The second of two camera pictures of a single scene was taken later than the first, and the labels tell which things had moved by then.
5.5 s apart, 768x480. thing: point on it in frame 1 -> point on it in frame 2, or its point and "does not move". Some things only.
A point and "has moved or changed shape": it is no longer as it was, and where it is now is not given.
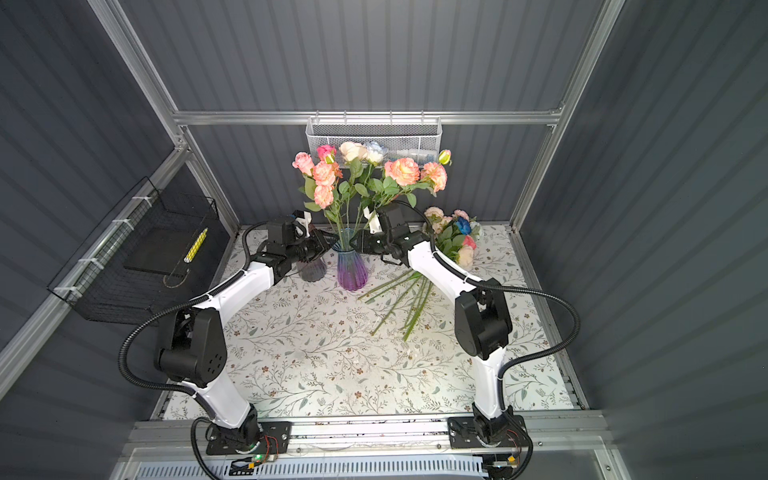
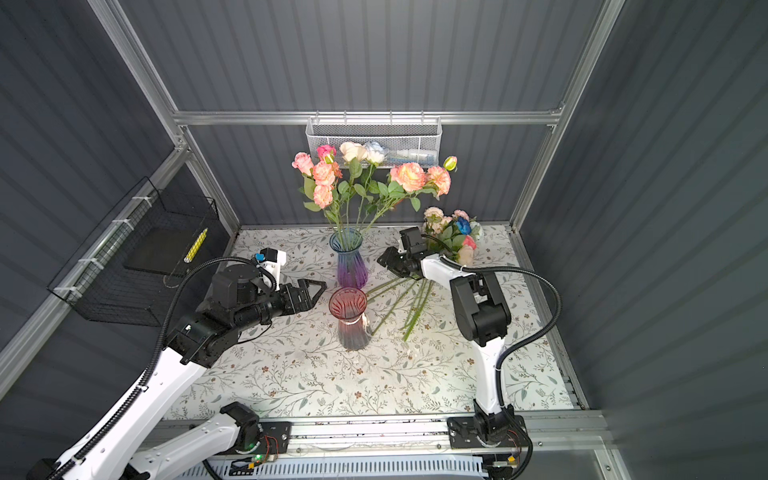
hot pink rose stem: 326,152 does not move
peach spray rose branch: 404,175 has moved or changed shape
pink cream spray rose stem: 318,187 does not move
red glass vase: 312,271 -> 348,305
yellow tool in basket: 196,245 does not move
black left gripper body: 309,248 -> 282,303
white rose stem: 375,155 does not move
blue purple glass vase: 352,265 does not move
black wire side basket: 158,252 does not move
